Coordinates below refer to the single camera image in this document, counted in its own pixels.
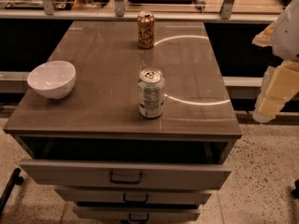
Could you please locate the brown gold soda can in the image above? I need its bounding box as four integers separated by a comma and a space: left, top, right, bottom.
137, 11, 155, 49

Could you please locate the grey drawer cabinet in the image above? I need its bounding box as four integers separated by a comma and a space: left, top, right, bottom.
5, 21, 241, 210

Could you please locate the middle drawer with handle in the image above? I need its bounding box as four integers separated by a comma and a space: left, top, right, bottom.
54, 186, 212, 205

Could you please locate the white bowl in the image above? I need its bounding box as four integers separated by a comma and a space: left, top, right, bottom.
27, 61, 76, 99

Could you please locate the metal railing frame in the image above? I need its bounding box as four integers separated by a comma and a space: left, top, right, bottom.
0, 0, 284, 23

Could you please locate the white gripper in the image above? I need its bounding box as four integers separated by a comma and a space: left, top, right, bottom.
252, 0, 299, 123

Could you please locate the silver green 7up can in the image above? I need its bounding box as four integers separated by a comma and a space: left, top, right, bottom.
138, 68, 165, 119

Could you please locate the drawer with handle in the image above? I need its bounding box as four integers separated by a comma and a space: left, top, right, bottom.
73, 206, 200, 221
20, 159, 231, 190
54, 186, 212, 205

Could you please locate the bottom drawer with handle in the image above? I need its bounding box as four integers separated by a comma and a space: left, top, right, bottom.
73, 206, 200, 221

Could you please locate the top drawer with handle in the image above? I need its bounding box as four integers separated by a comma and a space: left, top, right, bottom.
20, 159, 231, 190

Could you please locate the black caster right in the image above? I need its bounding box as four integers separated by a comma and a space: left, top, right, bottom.
292, 179, 299, 199

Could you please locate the black chair leg left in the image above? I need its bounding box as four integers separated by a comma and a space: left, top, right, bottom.
0, 168, 24, 215

